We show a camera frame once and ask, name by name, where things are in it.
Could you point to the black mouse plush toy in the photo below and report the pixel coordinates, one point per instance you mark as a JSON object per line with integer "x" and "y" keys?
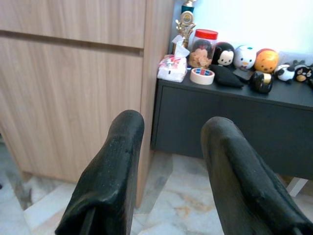
{"x": 223, "y": 55}

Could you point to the black white panda plush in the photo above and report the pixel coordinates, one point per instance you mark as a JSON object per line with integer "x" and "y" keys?
{"x": 284, "y": 73}

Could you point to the white tissue pack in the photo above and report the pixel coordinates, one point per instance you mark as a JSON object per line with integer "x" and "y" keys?
{"x": 171, "y": 69}

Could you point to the orange bear plush toy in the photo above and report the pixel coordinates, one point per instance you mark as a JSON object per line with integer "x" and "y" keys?
{"x": 266, "y": 61}

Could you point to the light wooden cabinet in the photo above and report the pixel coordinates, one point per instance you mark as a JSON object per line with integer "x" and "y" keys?
{"x": 68, "y": 85}

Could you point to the white duck plush toy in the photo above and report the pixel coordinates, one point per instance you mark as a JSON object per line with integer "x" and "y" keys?
{"x": 244, "y": 56}

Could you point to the black fabric pouch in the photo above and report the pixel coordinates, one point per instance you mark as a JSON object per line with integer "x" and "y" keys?
{"x": 226, "y": 77}

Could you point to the beige masking tape roll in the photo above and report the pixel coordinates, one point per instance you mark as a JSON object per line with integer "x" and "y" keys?
{"x": 202, "y": 78}

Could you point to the black bird plush toy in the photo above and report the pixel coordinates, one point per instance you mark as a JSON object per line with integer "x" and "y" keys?
{"x": 303, "y": 73}

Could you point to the golden figure trophy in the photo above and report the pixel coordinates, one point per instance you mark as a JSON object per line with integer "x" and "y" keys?
{"x": 185, "y": 24}

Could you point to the black gold tape dispenser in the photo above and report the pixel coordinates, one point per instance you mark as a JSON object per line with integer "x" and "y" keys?
{"x": 261, "y": 82}

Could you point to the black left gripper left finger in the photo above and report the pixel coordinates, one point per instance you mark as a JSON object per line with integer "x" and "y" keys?
{"x": 110, "y": 171}

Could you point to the dark grey flat case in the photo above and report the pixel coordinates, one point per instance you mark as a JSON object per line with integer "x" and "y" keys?
{"x": 242, "y": 74}

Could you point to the black low console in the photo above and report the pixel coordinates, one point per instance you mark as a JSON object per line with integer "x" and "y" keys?
{"x": 244, "y": 122}

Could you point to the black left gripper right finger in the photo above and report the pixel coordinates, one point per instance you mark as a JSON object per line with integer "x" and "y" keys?
{"x": 244, "y": 183}

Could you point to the clear jar red lid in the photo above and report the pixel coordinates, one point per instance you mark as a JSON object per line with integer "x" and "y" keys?
{"x": 201, "y": 49}

